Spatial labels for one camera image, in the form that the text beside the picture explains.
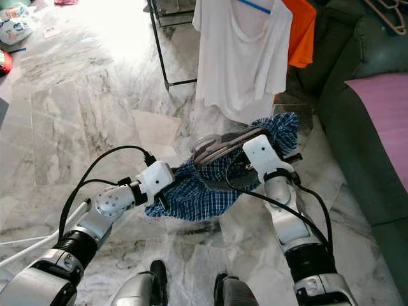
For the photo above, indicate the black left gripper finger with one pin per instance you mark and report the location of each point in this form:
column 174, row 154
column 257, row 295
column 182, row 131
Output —
column 162, row 202

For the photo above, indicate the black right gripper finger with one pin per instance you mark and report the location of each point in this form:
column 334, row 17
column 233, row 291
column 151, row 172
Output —
column 293, row 157

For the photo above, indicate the blue plaid shorts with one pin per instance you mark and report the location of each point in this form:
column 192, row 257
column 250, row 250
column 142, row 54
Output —
column 197, row 197

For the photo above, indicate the pale pink plastic hanger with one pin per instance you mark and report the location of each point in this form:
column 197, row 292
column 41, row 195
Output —
column 229, row 143

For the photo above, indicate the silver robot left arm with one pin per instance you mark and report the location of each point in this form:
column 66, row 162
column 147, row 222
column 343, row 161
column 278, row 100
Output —
column 118, row 203

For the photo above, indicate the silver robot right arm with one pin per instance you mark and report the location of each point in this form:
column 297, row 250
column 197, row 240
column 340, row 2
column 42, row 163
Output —
column 290, row 217

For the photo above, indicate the blue plastic hanger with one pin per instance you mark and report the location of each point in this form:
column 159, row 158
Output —
column 258, row 7

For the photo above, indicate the dark green sofa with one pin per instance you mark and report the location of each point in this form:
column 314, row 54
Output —
column 350, row 146

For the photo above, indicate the grey robot left leg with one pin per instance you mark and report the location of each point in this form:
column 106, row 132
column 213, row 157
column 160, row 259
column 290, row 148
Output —
column 137, row 293

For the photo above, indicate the purple cushion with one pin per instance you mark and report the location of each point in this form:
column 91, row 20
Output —
column 382, row 121

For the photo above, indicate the light blue plastic table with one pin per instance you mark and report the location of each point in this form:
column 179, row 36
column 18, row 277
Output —
column 3, row 111

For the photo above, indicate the white t-shirt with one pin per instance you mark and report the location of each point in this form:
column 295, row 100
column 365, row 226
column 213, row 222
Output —
column 239, row 64

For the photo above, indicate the orange garment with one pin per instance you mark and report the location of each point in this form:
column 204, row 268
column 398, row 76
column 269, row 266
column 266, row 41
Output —
column 301, row 38

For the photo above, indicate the red blue backpack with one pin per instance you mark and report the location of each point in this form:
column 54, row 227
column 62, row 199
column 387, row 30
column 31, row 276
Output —
column 5, row 64

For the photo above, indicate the blue pen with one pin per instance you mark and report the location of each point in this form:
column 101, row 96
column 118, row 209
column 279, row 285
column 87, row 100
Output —
column 18, row 50

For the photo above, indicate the black metal drying rack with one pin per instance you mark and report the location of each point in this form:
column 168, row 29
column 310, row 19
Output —
column 158, row 44

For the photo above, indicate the printed white plastic bag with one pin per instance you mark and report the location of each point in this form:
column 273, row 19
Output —
column 16, row 27

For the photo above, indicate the pink paper slip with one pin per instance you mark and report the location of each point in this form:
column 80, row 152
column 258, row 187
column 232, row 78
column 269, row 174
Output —
column 51, row 30

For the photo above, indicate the magenta cloth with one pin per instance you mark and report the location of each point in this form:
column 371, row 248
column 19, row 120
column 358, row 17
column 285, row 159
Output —
column 65, row 2

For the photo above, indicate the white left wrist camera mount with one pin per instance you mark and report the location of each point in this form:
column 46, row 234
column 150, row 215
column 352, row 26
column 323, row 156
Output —
column 159, row 177

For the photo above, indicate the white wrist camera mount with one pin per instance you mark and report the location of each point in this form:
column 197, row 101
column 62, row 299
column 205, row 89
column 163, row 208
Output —
column 159, row 177
column 261, row 153

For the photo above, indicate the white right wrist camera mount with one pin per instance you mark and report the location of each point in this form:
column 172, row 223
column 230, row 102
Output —
column 261, row 153

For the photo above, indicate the white metal tube frame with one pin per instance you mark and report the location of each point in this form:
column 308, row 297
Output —
column 64, row 219

